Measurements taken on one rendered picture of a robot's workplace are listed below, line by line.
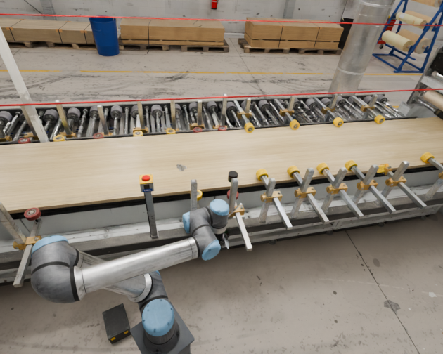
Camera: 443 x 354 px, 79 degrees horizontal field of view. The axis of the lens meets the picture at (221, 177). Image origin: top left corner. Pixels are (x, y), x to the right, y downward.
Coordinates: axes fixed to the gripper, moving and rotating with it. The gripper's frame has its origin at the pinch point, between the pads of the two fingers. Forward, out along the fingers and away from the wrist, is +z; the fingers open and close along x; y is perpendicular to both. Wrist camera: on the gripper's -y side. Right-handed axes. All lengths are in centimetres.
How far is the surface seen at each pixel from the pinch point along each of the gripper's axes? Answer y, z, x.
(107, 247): -22, 24, -64
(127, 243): -24, 24, -52
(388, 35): -590, 31, 527
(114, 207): -46, 13, -61
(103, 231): -41, 32, -72
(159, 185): -56, 4, -31
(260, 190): -54, 13, 43
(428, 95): -160, -13, 261
